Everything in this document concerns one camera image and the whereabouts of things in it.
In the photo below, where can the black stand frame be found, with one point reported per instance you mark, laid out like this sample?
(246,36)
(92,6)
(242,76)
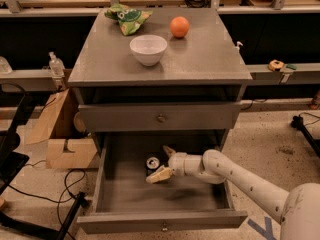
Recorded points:
(12,162)

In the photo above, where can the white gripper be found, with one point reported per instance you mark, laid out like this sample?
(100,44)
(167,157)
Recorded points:
(177,164)

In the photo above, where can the black tripod leg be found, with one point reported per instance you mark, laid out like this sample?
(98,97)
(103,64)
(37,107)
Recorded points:
(298,124)

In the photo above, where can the grey drawer cabinet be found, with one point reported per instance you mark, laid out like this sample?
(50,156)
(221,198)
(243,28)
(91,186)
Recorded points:
(202,67)

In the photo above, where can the clear plastic bottle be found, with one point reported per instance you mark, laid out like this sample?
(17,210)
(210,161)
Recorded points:
(56,65)

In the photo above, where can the orange fruit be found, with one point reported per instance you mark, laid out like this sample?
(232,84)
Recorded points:
(179,27)

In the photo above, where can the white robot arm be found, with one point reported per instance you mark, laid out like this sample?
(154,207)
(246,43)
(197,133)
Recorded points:
(297,211)

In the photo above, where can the white pump dispenser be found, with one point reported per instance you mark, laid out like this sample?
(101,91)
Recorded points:
(239,45)

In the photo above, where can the open grey middle drawer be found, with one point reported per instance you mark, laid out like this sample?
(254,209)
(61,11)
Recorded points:
(124,202)

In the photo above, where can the green chip bag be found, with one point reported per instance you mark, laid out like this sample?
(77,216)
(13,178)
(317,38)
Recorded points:
(129,19)

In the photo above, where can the closed grey top drawer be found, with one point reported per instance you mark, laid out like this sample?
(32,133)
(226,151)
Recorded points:
(159,117)

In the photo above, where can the white bowl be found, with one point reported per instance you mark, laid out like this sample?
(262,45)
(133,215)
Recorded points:
(148,49)

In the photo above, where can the cardboard box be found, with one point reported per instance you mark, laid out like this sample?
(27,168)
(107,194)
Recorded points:
(60,127)

